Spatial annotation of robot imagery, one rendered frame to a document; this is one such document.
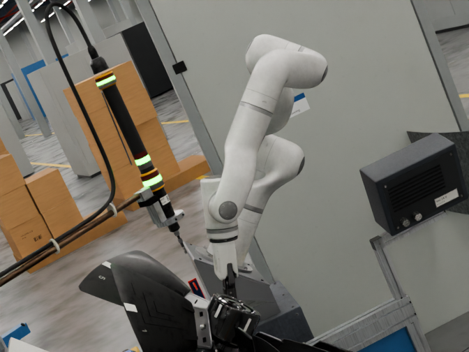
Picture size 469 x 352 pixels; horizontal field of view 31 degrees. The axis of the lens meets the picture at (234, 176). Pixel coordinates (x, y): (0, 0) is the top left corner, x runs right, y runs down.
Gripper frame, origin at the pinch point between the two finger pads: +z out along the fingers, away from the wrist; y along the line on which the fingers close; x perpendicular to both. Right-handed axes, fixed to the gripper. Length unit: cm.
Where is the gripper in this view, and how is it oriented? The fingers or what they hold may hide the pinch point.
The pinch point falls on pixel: (229, 295)
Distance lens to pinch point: 225.7
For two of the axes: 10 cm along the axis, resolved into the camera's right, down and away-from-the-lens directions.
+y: 2.0, 1.1, -9.7
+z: 1.2, 9.8, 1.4
